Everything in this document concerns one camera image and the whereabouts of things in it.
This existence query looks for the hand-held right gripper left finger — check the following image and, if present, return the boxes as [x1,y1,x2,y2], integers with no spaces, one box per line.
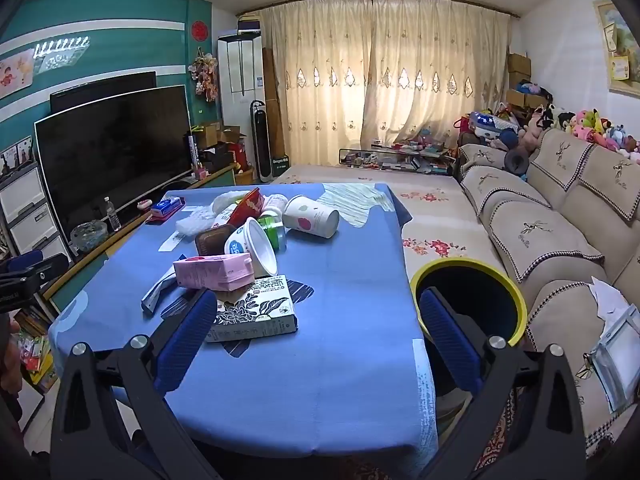
[50,287,221,480]

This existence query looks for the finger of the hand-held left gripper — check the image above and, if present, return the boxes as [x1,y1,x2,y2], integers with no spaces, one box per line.
[0,251,69,287]

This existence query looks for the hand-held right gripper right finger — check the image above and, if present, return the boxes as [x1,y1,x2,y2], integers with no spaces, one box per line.
[419,287,588,480]

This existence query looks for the yellow rimmed dark trash bin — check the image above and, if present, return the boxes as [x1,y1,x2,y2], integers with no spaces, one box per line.
[410,258,528,351]

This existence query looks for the silver foil wrapper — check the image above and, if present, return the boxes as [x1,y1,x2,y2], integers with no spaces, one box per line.
[141,266,178,316]

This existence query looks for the pink drink carton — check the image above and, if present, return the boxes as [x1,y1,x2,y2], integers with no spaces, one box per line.
[172,252,256,292]

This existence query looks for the white floral print drink carton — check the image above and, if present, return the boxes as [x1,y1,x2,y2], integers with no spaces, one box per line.
[204,274,299,343]

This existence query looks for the brown plastic tray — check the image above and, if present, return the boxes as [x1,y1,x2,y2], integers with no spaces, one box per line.
[195,225,238,257]

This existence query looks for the white plastic tub blue label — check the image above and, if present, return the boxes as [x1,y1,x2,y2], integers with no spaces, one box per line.
[223,217,279,278]

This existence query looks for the clear container green rim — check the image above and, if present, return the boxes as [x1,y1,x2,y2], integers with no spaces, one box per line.
[257,215,288,252]

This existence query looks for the red snack packet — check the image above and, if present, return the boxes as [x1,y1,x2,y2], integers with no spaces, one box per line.
[227,187,266,228]

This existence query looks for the small white cup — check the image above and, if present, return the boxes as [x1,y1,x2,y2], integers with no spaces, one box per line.
[262,194,290,216]

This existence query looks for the white paper cup pink print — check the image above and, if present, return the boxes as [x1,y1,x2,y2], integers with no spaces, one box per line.
[281,195,341,239]

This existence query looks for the white plastic drawer unit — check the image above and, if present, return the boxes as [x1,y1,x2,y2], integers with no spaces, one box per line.
[0,162,73,261]

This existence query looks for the pile of colourful books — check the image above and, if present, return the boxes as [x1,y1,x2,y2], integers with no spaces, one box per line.
[12,310,58,393]

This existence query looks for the clear water bottle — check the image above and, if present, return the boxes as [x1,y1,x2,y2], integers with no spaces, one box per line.
[103,196,122,232]

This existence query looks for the dark patterned rug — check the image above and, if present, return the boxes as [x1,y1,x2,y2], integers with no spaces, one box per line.
[350,385,516,480]

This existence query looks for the blue star tablecloth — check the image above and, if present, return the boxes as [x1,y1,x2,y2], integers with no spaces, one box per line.
[47,182,441,461]

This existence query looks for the large curved television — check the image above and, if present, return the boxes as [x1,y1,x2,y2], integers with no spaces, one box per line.
[34,85,193,251]

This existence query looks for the blue tissue pack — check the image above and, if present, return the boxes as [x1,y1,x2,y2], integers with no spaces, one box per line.
[150,197,185,217]

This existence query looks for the white papers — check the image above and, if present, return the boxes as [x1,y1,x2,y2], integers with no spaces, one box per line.
[590,276,633,318]

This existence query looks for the clear plastic zip bag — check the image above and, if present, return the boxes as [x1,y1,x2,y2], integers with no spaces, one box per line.
[582,307,640,413]

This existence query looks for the beige sectional sofa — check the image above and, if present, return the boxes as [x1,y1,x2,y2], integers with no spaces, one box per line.
[457,127,640,461]

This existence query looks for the glass coffee table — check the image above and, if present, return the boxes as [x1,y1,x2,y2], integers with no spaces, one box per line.
[339,142,458,176]

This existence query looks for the pile of open boxes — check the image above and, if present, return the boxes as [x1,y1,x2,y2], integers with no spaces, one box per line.
[192,122,248,173]

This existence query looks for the black tower fan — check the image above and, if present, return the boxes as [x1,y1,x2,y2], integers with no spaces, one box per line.
[250,100,273,183]

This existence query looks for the artificial flower decoration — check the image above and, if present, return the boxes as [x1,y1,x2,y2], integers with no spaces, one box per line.
[187,47,221,103]

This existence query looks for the white standing air conditioner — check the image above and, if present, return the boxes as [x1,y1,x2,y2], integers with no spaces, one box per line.
[217,32,266,171]

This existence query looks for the row of plush toys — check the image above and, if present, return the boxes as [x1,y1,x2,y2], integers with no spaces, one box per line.
[452,102,640,166]

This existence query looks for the stack of cardboard boxes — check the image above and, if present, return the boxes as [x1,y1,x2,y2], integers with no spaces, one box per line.
[506,52,546,108]

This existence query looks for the beige embroidered curtains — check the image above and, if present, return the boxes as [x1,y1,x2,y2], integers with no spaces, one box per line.
[240,0,511,166]

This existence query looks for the framed flower painting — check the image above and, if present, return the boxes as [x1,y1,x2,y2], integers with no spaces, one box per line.
[592,0,640,93]

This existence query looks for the cartoon wall poster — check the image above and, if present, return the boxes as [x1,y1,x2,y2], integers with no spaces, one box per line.
[0,50,36,98]

